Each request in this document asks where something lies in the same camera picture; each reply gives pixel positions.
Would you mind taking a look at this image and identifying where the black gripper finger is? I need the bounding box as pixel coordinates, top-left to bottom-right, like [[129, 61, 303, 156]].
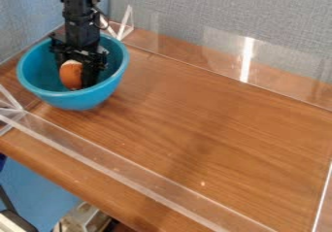
[[81, 59, 104, 88]]

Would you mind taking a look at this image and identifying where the clear acrylic barrier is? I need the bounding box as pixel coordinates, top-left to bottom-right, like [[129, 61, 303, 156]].
[[108, 2, 332, 113], [0, 108, 276, 232]]

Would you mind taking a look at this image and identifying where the black cable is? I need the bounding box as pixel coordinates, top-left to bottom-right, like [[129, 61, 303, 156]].
[[91, 6, 112, 31]]

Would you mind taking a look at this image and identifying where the clear acrylic back barrier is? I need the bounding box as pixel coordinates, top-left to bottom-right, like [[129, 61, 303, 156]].
[[108, 2, 332, 113]]

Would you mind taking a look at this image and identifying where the clear acrylic left bracket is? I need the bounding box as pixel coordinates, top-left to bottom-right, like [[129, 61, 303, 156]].
[[0, 84, 25, 137]]

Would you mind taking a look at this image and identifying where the clear acrylic front barrier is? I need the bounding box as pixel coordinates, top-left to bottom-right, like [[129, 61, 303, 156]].
[[0, 108, 276, 232]]

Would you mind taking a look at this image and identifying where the white device under table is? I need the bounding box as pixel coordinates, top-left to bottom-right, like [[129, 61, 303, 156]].
[[52, 202, 112, 232]]

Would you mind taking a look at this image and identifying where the clear acrylic corner bracket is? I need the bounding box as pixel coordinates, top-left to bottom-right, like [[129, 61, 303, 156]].
[[100, 6, 135, 41]]

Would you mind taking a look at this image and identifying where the brown toy mushroom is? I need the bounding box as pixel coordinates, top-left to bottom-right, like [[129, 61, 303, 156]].
[[60, 60, 83, 90]]

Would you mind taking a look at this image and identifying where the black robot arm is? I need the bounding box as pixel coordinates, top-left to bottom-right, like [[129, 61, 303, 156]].
[[49, 0, 109, 88]]

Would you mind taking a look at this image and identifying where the blue bowl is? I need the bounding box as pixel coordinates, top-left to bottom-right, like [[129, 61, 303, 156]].
[[17, 34, 129, 111]]

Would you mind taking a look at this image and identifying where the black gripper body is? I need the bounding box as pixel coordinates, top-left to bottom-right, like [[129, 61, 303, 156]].
[[49, 22, 108, 69]]

